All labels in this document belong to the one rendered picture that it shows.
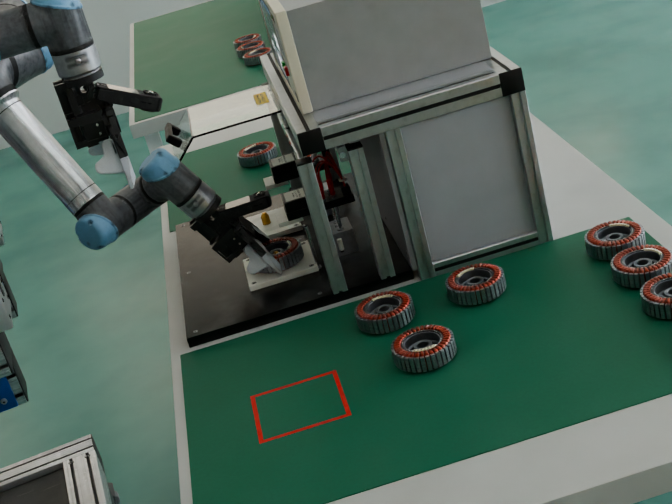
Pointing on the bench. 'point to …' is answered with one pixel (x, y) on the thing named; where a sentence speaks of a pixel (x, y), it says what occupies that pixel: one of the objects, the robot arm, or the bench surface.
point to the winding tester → (372, 44)
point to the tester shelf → (393, 102)
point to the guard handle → (172, 135)
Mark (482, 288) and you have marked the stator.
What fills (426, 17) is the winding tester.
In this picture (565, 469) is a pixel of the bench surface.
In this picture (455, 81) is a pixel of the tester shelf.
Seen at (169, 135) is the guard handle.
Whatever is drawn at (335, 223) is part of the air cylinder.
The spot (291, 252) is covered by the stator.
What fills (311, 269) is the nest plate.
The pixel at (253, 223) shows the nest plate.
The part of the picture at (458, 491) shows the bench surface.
